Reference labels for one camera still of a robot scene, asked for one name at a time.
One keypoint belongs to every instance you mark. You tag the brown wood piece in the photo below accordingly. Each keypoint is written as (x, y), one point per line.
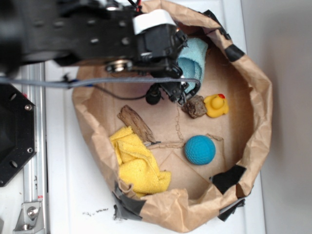
(131, 118)

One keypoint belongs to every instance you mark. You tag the white tray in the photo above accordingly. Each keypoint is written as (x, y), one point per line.
(80, 201)

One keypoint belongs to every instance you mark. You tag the yellow cloth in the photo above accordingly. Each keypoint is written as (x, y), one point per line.
(137, 164)

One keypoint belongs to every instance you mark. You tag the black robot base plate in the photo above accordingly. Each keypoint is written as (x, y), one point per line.
(17, 132)

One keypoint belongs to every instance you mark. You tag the metal corner bracket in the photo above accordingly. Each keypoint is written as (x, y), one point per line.
(30, 220)

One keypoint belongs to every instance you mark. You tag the blue dimpled ball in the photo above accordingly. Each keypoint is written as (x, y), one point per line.
(200, 150)

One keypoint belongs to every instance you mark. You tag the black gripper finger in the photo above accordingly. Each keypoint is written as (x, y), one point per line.
(176, 91)
(180, 40)

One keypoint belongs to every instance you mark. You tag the grey brown rock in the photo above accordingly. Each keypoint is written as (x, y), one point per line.
(195, 107)

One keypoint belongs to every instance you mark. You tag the yellow rubber duck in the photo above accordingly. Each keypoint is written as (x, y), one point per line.
(216, 105)

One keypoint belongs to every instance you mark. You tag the brown paper bag bin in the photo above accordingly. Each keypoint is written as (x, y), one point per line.
(242, 137)

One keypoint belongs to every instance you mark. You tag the aluminium extrusion rail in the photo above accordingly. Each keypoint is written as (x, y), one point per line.
(34, 172)

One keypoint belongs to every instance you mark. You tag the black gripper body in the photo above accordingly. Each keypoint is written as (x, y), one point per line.
(155, 46)

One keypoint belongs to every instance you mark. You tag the light blue cloth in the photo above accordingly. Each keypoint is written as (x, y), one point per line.
(192, 59)

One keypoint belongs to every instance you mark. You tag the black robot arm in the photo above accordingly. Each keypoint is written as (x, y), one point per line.
(94, 32)

